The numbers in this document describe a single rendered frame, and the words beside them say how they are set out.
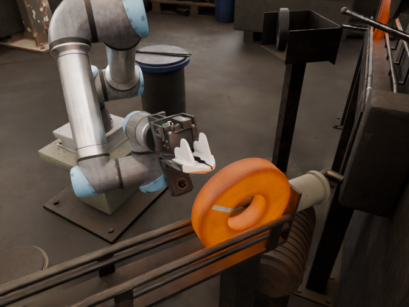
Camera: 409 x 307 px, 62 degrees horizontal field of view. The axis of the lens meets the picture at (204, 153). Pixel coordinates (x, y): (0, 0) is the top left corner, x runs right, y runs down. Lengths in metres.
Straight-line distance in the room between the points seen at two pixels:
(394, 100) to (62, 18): 0.71
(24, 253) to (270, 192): 0.50
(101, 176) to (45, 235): 0.77
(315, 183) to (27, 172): 1.55
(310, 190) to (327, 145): 1.41
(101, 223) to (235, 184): 1.08
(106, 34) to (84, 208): 0.87
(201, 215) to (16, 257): 0.43
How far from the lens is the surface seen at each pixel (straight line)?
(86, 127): 0.82
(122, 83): 1.22
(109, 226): 1.46
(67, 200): 1.63
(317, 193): 0.60
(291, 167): 1.76
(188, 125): 0.62
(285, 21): 1.40
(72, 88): 0.85
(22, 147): 2.11
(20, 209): 1.70
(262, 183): 0.48
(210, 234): 0.49
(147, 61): 1.81
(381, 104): 0.65
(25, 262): 0.76
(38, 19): 3.60
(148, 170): 0.81
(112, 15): 0.89
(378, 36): 1.75
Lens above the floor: 1.07
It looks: 36 degrees down
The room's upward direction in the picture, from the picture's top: straight up
